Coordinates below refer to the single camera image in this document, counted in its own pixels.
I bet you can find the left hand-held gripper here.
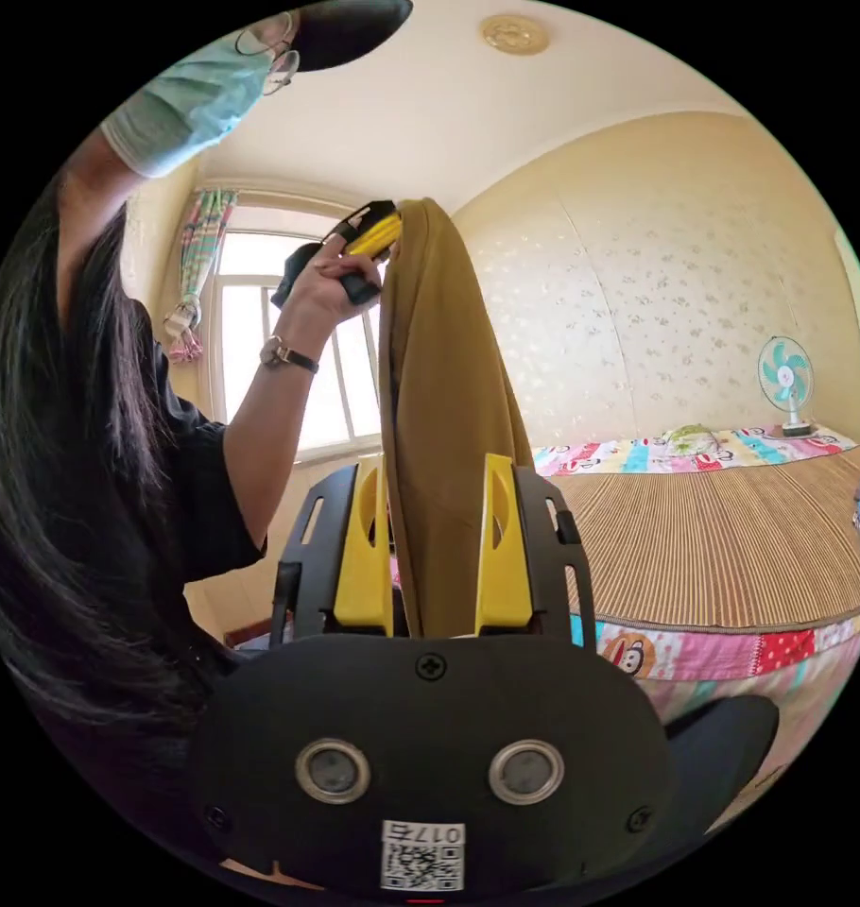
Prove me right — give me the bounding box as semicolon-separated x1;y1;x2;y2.
269;199;403;310

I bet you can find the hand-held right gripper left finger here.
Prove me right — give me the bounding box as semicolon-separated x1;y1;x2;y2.
333;455;396;634

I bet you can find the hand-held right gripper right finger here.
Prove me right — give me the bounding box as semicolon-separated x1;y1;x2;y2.
473;453;538;637

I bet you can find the yellow long sleeve shirt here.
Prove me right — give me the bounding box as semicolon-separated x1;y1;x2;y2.
377;197;538;639

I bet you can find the person's left forearm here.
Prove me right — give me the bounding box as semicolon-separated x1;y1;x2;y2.
222;334;326;548

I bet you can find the person's left hand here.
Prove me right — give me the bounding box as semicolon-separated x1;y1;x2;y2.
279;236;387;357

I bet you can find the window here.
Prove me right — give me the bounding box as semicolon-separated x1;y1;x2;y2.
208;225;387;465

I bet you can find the striped pastel curtain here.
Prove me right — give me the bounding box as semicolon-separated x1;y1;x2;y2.
162;186;240;367

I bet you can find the bed with woven mat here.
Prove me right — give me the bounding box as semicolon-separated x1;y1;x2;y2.
389;421;860;845

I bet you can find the green printed pillow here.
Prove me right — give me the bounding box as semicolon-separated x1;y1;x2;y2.
661;422;731;459

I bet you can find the round golden ceiling lamp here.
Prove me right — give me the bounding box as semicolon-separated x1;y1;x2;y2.
480;14;551;55

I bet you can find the person's body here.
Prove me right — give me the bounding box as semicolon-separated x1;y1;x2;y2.
0;0;414;880

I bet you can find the teal and white fan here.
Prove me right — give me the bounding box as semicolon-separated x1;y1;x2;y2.
757;335;819;439

